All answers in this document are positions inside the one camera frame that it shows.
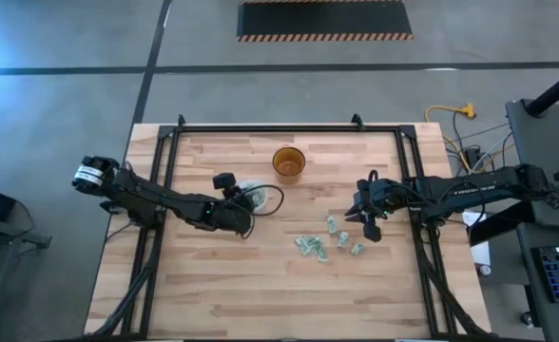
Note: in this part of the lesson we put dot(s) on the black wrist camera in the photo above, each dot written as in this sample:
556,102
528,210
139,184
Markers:
372,233
224,181

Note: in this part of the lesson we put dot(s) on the black equipment stand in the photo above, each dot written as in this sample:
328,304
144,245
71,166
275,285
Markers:
23,236

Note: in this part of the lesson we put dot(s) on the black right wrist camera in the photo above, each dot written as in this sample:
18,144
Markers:
372,233

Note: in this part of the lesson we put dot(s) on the white paper sheet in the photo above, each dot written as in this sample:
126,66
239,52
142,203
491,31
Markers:
481,252

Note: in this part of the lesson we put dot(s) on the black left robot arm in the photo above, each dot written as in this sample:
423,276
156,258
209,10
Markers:
146,197

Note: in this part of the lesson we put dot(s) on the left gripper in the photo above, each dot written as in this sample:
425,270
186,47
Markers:
227,218

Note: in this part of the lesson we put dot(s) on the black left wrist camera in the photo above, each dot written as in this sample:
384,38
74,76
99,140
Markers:
224,181

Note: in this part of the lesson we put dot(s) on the black diagonal bar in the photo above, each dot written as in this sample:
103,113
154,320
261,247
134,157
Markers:
498,225

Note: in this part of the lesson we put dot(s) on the small white cup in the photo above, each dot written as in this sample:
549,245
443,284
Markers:
485,270

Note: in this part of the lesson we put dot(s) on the black hazard-striped floor mat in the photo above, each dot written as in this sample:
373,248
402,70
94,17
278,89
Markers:
324,19

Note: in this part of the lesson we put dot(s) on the black power strip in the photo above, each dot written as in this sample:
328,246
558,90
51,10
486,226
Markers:
473,156

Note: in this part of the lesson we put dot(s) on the black round pole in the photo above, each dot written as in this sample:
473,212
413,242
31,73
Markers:
555,90

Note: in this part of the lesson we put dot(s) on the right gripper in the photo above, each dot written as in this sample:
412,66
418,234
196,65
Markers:
379,199

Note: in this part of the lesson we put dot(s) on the black caster wheel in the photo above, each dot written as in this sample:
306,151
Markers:
526,319

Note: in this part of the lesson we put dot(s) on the black aluminium table frame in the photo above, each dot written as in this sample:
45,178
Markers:
284,128

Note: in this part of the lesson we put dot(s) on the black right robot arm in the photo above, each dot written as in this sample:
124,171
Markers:
474,187

